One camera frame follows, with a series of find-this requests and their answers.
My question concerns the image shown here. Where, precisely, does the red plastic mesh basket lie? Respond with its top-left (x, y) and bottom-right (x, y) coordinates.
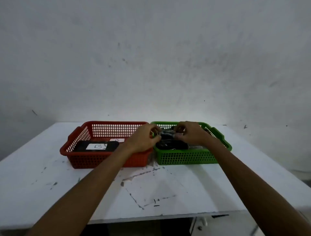
top-left (60, 121), bottom-right (154, 169)

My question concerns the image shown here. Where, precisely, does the person's left hand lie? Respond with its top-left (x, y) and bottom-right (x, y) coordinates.
top-left (124, 123), bottom-right (162, 154)

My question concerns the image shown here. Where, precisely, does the person's right forearm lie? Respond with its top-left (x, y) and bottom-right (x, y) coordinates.
top-left (206, 137), bottom-right (311, 236)

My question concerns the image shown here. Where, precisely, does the pile of black packets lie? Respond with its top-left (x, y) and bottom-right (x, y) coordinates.
top-left (155, 126), bottom-right (209, 151)

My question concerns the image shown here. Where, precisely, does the white cabinet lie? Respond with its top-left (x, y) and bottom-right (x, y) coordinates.
top-left (189, 214), bottom-right (259, 236)

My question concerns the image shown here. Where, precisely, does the person's left forearm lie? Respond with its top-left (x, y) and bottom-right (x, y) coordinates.
top-left (25, 143), bottom-right (134, 236)

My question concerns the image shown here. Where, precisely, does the green plastic mesh basket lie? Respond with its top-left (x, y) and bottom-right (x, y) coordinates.
top-left (150, 121), bottom-right (233, 166)

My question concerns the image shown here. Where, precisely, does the large black packet labelled B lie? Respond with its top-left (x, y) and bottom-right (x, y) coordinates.
top-left (73, 140), bottom-right (120, 153)

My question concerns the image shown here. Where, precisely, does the person's right hand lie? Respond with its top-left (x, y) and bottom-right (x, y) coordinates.
top-left (173, 121), bottom-right (212, 148)

